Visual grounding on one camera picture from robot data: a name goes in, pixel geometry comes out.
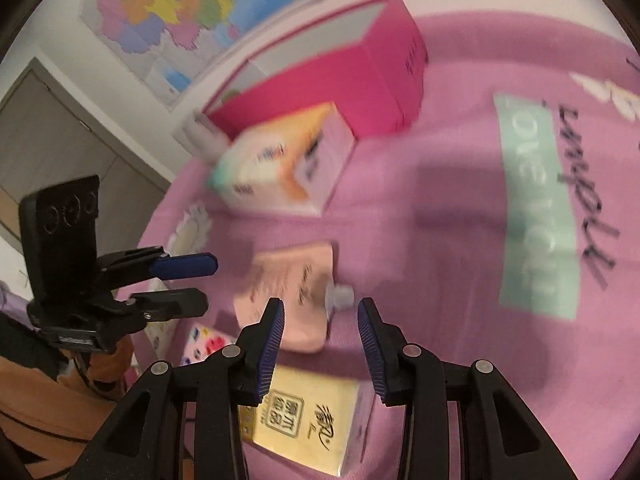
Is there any pink printed blanket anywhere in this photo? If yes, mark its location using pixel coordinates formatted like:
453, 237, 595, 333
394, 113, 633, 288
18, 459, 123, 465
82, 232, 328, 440
132, 10, 640, 480

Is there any pastel tissue box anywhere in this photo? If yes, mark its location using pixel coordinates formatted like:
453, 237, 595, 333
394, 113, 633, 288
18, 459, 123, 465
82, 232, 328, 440
207, 101, 358, 218

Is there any purple cloth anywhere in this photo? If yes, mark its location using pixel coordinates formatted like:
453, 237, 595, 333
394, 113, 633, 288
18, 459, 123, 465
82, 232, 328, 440
0, 282, 38, 333

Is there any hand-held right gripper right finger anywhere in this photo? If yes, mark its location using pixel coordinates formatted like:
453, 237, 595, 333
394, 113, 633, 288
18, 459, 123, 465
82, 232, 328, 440
356, 297, 576, 480

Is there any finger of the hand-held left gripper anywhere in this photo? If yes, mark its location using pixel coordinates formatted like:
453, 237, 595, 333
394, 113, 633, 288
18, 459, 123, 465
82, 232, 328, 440
97, 246, 219, 291
117, 287, 210, 323

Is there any yellow tissue packet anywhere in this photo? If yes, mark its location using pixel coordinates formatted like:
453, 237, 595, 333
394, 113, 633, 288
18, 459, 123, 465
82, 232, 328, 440
237, 362, 376, 478

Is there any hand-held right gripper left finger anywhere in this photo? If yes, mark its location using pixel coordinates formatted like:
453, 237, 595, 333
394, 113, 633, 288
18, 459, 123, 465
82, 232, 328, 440
65, 297, 286, 480

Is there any floral tissue packet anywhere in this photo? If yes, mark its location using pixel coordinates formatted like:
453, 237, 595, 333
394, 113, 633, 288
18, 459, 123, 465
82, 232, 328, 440
177, 325, 241, 366

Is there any pink cardboard box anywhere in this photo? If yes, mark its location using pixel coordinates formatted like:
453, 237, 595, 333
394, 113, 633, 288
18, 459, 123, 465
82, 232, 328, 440
202, 0, 430, 143

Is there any colourful wall map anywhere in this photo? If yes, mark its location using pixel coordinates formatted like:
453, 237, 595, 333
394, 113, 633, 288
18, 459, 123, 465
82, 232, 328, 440
80, 0, 401, 108

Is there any pink spout pouch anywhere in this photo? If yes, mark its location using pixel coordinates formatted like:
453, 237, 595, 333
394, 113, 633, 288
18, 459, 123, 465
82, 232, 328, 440
232, 241, 357, 355

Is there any person's orange clothing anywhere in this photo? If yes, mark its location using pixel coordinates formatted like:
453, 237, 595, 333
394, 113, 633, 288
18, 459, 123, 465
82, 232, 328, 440
0, 332, 138, 480

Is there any grey door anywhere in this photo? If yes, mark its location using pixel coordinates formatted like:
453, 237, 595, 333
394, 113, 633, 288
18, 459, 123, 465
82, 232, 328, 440
0, 57, 173, 261

